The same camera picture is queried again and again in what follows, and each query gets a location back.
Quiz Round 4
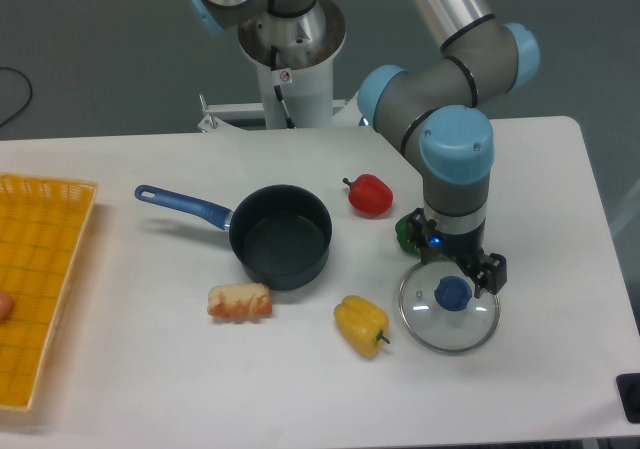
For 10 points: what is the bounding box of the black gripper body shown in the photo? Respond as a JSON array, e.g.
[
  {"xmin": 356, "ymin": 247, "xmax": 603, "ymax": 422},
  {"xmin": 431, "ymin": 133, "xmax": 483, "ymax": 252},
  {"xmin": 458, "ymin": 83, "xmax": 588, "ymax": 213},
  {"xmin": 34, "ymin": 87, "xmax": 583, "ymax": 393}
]
[{"xmin": 420, "ymin": 207, "xmax": 486, "ymax": 275}]

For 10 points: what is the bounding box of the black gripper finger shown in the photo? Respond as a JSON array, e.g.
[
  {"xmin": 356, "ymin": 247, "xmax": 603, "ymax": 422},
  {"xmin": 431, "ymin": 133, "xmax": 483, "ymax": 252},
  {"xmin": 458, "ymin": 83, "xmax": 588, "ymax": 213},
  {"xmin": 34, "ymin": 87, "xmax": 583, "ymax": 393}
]
[
  {"xmin": 405, "ymin": 208, "xmax": 431, "ymax": 263},
  {"xmin": 471, "ymin": 252, "xmax": 507, "ymax": 298}
]

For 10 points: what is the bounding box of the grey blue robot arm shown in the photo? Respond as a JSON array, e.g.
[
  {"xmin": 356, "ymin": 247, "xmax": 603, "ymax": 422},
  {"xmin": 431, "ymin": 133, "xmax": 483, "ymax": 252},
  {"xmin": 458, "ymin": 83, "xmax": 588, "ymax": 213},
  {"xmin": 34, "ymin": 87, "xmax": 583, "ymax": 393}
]
[{"xmin": 190, "ymin": 0, "xmax": 540, "ymax": 294}]

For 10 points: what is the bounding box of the green bell pepper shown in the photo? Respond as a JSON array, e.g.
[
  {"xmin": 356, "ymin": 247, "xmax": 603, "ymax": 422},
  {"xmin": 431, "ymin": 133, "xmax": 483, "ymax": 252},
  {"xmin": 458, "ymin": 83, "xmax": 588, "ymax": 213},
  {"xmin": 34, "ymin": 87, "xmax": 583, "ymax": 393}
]
[{"xmin": 394, "ymin": 214, "xmax": 422, "ymax": 257}]

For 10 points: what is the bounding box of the red bell pepper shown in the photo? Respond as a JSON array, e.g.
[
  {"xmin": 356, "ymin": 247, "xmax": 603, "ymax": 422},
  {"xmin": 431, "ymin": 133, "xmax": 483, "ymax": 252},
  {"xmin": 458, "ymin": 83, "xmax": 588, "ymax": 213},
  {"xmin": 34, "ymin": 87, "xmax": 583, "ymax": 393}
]
[{"xmin": 342, "ymin": 174, "xmax": 393, "ymax": 217}]

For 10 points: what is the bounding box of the yellow bell pepper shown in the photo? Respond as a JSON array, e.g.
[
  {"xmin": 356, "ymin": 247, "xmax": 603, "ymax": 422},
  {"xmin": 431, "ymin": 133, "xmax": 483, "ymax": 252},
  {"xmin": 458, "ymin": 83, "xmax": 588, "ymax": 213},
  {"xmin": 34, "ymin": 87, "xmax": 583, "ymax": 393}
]
[{"xmin": 333, "ymin": 295, "xmax": 390, "ymax": 359}]

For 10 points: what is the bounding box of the glass lid blue knob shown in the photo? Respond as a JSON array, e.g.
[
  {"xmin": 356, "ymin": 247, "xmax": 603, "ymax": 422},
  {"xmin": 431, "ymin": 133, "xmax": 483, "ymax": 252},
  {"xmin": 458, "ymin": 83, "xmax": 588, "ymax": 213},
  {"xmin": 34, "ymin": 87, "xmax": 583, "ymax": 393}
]
[{"xmin": 398, "ymin": 258, "xmax": 501, "ymax": 355}]

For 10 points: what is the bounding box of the black object table edge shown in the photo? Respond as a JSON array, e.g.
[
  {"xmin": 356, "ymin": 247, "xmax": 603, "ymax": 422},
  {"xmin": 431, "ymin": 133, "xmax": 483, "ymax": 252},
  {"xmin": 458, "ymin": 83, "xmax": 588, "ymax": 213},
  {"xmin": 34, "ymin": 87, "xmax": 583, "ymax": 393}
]
[{"xmin": 616, "ymin": 372, "xmax": 640, "ymax": 424}]

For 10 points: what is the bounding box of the bread slice with sauce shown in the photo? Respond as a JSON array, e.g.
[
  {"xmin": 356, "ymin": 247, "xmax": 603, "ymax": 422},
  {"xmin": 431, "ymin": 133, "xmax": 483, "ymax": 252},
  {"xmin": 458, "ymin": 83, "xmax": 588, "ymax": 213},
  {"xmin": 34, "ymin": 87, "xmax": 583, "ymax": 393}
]
[{"xmin": 207, "ymin": 283, "xmax": 272, "ymax": 320}]

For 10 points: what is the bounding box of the yellow plastic basket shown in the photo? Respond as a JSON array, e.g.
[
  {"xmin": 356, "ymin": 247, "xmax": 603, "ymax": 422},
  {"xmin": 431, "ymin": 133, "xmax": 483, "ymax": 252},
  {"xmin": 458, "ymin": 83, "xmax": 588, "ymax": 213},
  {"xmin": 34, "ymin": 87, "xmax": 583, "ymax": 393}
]
[{"xmin": 1, "ymin": 173, "xmax": 98, "ymax": 412}]

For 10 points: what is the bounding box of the pink food item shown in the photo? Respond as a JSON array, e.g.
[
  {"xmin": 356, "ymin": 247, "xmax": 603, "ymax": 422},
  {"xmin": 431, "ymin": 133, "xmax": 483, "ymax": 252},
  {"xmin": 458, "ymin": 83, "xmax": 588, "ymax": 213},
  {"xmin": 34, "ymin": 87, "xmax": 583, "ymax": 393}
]
[{"xmin": 0, "ymin": 291, "xmax": 14, "ymax": 321}]

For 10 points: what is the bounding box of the black saucepan blue handle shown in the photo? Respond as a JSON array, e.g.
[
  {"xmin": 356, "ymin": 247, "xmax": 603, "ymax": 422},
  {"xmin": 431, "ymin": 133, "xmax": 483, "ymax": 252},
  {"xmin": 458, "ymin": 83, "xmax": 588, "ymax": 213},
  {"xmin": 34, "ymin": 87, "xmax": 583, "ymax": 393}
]
[{"xmin": 134, "ymin": 184, "xmax": 333, "ymax": 291}]

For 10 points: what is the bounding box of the white metal base bracket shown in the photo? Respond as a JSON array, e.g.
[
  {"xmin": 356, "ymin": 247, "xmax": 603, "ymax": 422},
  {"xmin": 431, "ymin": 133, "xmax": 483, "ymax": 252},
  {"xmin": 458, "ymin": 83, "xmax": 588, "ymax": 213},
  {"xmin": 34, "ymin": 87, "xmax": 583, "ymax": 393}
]
[{"xmin": 197, "ymin": 94, "xmax": 369, "ymax": 133}]

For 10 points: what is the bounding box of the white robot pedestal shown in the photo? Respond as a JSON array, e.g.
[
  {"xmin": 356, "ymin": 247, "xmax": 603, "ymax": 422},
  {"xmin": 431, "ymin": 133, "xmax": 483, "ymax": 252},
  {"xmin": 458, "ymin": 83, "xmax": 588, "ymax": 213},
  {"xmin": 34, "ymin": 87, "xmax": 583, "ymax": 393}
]
[{"xmin": 238, "ymin": 0, "xmax": 346, "ymax": 129}]

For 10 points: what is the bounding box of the black cable on floor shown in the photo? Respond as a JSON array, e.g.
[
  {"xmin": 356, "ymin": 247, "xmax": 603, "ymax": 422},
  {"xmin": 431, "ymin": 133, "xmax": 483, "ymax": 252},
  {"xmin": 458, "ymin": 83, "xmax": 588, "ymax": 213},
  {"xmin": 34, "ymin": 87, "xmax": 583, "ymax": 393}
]
[{"xmin": 0, "ymin": 66, "xmax": 34, "ymax": 129}]

